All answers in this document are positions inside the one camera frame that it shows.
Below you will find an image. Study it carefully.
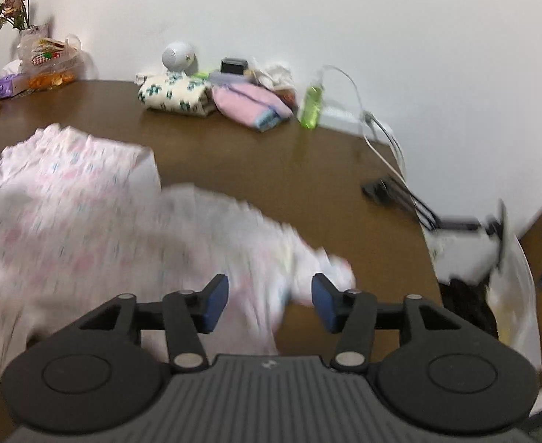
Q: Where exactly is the pile of oranges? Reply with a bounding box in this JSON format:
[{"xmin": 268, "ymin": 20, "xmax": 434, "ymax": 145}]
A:
[{"xmin": 28, "ymin": 71, "xmax": 76, "ymax": 91}]

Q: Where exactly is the white power strip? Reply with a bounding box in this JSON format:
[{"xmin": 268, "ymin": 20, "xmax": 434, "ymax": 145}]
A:
[{"xmin": 319, "ymin": 106, "xmax": 394, "ymax": 141}]

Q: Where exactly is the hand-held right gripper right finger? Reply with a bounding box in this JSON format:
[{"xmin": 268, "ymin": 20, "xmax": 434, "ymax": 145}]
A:
[{"xmin": 311, "ymin": 273, "xmax": 466, "ymax": 373}]

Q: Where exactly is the white plastic basin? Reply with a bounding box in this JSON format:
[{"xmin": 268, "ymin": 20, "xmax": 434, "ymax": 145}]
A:
[{"xmin": 425, "ymin": 228, "xmax": 542, "ymax": 374}]

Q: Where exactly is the white charging cable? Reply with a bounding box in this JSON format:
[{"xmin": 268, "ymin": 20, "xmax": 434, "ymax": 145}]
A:
[{"xmin": 322, "ymin": 65, "xmax": 408, "ymax": 181}]

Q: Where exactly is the purple tissue pack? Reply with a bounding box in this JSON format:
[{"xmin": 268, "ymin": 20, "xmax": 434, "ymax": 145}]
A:
[{"xmin": 0, "ymin": 74, "xmax": 30, "ymax": 101}]

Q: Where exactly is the white round device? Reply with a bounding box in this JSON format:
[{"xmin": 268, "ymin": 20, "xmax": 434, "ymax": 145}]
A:
[{"xmin": 161, "ymin": 41, "xmax": 197, "ymax": 75}]

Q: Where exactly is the dark cloth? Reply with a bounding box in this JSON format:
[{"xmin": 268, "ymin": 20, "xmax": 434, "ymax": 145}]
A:
[{"xmin": 438, "ymin": 279, "xmax": 500, "ymax": 340}]

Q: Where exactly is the clear plastic snack bag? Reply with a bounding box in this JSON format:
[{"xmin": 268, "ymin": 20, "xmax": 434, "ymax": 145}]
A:
[{"xmin": 18, "ymin": 34, "xmax": 85, "ymax": 90}]

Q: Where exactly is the folded pink cloth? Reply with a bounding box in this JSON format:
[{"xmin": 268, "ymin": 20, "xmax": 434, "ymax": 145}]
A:
[{"xmin": 211, "ymin": 83, "xmax": 295, "ymax": 132}]

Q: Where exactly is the wooden chair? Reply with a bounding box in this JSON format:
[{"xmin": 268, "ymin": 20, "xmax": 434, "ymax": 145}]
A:
[{"xmin": 518, "ymin": 185, "xmax": 542, "ymax": 379}]

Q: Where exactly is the green spray bottle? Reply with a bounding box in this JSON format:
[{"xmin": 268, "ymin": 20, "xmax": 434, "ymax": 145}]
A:
[{"xmin": 300, "ymin": 69, "xmax": 326, "ymax": 129}]

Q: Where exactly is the crumpled white cloth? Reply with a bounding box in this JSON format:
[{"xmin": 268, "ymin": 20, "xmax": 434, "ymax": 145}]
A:
[{"xmin": 253, "ymin": 62, "xmax": 297, "ymax": 92}]

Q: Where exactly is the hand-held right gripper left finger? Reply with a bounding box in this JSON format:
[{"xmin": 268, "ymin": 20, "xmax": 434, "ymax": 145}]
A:
[{"xmin": 75, "ymin": 274, "xmax": 230, "ymax": 374}]

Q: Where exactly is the pink floral garment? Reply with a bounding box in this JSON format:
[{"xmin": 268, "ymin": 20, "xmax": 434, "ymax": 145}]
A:
[{"xmin": 0, "ymin": 124, "xmax": 357, "ymax": 379}]

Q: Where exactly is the folded green floral cloth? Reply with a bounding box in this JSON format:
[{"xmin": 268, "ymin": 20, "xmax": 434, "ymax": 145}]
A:
[{"xmin": 137, "ymin": 71, "xmax": 219, "ymax": 116}]

